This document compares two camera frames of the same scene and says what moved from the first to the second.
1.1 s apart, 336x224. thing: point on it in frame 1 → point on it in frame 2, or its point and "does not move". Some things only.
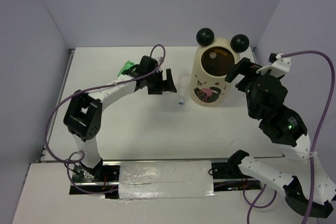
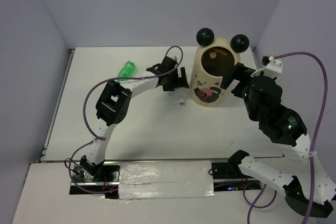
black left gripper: [165, 86] → [181, 82]
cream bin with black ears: [213, 62] does not move
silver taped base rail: [169, 179] does not move
